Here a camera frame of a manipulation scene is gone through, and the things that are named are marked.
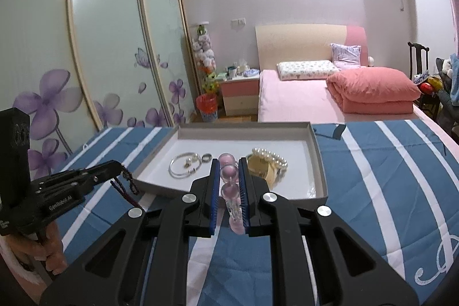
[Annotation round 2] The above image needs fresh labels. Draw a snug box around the white pearl bracelet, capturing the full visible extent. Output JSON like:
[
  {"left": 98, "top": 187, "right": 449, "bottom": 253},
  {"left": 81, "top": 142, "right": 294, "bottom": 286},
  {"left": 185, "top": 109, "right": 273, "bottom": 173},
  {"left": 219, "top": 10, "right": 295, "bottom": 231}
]
[{"left": 251, "top": 147, "right": 289, "bottom": 172}]

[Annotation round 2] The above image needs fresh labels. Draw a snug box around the clear tube of plush toys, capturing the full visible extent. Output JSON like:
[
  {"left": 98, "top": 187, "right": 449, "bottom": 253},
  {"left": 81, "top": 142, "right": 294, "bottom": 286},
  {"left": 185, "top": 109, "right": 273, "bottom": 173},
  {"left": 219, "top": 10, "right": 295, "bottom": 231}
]
[{"left": 190, "top": 22, "right": 220, "bottom": 95}]

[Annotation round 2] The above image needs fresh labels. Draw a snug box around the floral sliding door wardrobe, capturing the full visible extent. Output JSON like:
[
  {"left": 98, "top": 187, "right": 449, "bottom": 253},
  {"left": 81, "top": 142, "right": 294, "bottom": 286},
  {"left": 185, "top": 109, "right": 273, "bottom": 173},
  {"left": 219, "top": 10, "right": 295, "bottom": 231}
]
[{"left": 0, "top": 0, "right": 201, "bottom": 181}]

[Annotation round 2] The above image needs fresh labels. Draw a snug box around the pink beige nightstand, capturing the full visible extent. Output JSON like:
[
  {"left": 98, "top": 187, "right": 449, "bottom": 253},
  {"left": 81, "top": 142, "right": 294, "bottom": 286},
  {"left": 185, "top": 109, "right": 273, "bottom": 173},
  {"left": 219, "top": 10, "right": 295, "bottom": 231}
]
[{"left": 219, "top": 71, "right": 260, "bottom": 117}]

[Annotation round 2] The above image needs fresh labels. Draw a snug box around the blue white striped blanket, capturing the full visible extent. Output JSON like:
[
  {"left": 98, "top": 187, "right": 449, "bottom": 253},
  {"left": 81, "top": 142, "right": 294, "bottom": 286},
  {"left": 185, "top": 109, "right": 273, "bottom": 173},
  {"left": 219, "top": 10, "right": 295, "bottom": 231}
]
[{"left": 54, "top": 119, "right": 459, "bottom": 306}]

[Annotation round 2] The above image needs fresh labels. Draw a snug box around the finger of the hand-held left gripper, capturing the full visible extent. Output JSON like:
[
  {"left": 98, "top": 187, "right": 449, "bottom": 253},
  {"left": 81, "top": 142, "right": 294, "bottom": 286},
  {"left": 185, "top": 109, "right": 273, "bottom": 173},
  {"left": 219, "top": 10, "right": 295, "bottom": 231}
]
[{"left": 77, "top": 160, "right": 124, "bottom": 185}]

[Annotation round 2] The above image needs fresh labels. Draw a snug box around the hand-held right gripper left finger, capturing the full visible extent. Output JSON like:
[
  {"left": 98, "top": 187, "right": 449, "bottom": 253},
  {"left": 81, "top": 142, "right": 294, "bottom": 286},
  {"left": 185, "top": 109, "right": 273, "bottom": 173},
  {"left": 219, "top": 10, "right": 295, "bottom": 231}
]
[{"left": 39, "top": 158, "right": 221, "bottom": 306}]

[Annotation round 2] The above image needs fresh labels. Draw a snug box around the pink bed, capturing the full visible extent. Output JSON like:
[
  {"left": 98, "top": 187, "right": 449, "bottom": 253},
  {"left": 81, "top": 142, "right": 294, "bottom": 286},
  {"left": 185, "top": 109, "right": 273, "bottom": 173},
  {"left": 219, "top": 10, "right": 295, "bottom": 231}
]
[{"left": 257, "top": 69, "right": 431, "bottom": 124}]

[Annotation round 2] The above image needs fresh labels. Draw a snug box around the blue plush garment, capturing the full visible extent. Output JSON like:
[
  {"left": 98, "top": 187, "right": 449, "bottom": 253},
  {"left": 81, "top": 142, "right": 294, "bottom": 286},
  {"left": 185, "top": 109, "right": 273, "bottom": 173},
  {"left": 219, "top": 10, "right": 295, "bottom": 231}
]
[{"left": 448, "top": 53, "right": 459, "bottom": 99}]

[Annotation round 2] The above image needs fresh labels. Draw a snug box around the pink curtain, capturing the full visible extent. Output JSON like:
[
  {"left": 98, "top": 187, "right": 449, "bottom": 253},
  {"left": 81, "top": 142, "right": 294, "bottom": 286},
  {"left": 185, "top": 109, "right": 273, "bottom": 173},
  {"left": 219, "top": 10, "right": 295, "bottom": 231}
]
[{"left": 437, "top": 0, "right": 459, "bottom": 56}]

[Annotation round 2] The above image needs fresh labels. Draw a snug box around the thick silver bangle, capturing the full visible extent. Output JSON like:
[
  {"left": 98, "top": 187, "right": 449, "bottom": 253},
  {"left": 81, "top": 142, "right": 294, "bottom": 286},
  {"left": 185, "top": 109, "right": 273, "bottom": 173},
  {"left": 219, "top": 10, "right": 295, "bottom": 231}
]
[{"left": 172, "top": 157, "right": 202, "bottom": 180}]

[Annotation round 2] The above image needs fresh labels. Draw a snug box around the dark red bead bracelet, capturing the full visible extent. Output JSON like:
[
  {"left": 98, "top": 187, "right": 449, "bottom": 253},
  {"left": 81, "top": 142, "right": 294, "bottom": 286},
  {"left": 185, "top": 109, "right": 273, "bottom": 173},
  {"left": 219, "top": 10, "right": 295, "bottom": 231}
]
[{"left": 109, "top": 166, "right": 141, "bottom": 208}]

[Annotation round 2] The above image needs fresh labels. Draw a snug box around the white printed pillow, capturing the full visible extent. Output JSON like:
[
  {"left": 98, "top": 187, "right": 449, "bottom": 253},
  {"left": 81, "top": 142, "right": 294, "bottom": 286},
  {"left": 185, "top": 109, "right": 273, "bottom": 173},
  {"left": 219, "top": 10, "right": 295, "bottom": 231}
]
[{"left": 276, "top": 59, "right": 341, "bottom": 81}]

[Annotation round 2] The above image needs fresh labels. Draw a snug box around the beige pink headboard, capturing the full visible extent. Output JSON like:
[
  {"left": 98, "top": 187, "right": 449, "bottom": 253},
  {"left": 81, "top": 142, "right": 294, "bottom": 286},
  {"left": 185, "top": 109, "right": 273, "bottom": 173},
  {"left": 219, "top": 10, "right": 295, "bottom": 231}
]
[{"left": 254, "top": 24, "right": 368, "bottom": 72}]

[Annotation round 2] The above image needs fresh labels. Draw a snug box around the wide gold bangle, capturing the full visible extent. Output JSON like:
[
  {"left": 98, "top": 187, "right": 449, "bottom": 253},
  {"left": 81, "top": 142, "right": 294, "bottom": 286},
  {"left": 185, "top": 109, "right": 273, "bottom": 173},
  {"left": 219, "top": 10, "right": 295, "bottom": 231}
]
[{"left": 246, "top": 153, "right": 287, "bottom": 189}]

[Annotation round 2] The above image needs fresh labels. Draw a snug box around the grey cardboard tray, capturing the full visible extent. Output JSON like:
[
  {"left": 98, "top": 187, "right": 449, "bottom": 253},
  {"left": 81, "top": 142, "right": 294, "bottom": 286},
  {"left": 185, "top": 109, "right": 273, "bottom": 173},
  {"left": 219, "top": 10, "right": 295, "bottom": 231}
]
[{"left": 131, "top": 121, "right": 328, "bottom": 202}]

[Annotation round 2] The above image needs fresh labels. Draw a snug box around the thin silver bangle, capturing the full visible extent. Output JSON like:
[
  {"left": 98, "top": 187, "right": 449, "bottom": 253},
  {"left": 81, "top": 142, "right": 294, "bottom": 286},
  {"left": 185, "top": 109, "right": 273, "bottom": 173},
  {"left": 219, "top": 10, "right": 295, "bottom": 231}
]
[{"left": 169, "top": 153, "right": 199, "bottom": 176}]

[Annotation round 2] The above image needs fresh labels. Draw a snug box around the folded coral quilt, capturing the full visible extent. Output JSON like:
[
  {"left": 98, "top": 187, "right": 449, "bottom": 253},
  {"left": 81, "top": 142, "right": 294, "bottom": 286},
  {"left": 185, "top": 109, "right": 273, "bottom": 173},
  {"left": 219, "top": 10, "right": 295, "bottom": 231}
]
[{"left": 326, "top": 67, "right": 422, "bottom": 115}]

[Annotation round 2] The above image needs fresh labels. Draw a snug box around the purple pillow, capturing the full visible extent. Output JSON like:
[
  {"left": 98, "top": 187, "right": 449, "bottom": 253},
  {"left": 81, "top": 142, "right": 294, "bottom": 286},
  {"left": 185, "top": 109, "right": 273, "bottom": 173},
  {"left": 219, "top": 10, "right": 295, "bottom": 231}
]
[{"left": 330, "top": 43, "right": 362, "bottom": 68}]

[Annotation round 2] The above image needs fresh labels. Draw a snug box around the pink bead bracelet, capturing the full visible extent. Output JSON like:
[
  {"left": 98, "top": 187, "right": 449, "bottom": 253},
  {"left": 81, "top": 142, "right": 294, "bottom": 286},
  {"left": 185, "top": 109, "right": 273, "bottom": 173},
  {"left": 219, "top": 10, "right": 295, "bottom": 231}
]
[{"left": 218, "top": 153, "right": 244, "bottom": 235}]

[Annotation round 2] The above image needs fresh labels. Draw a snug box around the person's left hand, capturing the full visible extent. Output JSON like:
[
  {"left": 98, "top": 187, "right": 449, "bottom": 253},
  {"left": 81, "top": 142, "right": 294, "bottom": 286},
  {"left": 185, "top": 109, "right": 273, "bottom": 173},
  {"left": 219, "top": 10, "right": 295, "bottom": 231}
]
[{"left": 7, "top": 220, "right": 67, "bottom": 278}]

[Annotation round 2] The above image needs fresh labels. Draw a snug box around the red trash bin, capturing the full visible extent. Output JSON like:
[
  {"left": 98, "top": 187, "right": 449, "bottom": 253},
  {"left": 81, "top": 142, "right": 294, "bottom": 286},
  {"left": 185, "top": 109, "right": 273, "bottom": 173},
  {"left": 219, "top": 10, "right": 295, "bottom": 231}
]
[{"left": 195, "top": 93, "right": 219, "bottom": 122}]

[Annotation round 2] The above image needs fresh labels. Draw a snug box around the red yellow toy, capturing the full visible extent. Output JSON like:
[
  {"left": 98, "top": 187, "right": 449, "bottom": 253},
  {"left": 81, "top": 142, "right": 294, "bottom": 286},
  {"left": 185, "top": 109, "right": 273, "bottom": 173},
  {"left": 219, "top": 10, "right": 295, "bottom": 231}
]
[{"left": 421, "top": 75, "right": 442, "bottom": 95}]

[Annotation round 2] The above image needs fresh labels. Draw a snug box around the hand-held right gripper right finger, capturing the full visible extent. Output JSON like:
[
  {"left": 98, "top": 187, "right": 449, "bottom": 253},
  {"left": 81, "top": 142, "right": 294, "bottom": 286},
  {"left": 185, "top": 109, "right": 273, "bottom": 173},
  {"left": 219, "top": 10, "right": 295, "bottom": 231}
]
[{"left": 238, "top": 157, "right": 419, "bottom": 306}]

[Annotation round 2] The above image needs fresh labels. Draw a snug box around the dark wooden chair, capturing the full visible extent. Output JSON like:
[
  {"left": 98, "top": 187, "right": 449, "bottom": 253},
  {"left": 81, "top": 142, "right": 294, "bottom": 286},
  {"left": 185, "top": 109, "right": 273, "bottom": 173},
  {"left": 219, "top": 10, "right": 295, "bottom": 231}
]
[{"left": 408, "top": 42, "right": 440, "bottom": 120}]

